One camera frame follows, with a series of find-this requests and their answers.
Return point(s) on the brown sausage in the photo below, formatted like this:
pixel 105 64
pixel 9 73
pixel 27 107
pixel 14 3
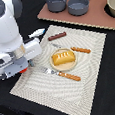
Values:
pixel 57 36

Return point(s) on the white and blue fish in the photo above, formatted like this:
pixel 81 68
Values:
pixel 38 32

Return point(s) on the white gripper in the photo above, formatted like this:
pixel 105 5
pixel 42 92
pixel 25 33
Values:
pixel 14 62

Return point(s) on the yellow bread loaf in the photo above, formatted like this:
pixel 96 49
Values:
pixel 64 57

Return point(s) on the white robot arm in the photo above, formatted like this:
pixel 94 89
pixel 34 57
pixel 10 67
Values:
pixel 10 38

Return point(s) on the brown stove top board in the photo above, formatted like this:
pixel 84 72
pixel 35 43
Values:
pixel 95 17

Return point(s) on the beige round plate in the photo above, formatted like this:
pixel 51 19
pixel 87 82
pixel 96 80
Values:
pixel 63 67

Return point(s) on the beige bowl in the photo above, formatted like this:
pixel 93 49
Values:
pixel 111 4

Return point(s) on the grey two-handled pot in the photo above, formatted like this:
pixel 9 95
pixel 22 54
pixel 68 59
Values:
pixel 56 5

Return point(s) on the fork with wooden handle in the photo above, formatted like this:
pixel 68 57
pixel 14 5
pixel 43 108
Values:
pixel 62 74

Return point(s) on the white woven placemat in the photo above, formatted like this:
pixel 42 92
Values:
pixel 62 94

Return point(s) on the grey saucepan with handle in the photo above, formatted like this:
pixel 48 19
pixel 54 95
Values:
pixel 78 7

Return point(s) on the knife with wooden handle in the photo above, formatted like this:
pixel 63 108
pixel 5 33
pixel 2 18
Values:
pixel 73 48

